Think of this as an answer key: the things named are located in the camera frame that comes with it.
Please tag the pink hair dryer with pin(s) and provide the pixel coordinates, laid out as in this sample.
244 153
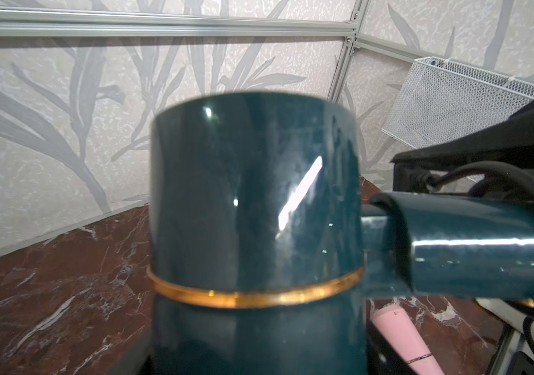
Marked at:
394 324

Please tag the dark green hair dryer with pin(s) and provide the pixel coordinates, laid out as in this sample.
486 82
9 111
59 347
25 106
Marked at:
262 252

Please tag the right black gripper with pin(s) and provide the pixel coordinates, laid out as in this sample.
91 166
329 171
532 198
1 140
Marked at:
510 142

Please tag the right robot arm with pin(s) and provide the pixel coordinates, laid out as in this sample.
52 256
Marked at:
463 215

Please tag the white wire mesh basket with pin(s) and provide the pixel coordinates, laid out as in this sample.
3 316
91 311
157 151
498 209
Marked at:
442 100

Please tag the horizontal aluminium frame bar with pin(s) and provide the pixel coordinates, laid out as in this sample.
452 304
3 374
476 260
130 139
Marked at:
49 23

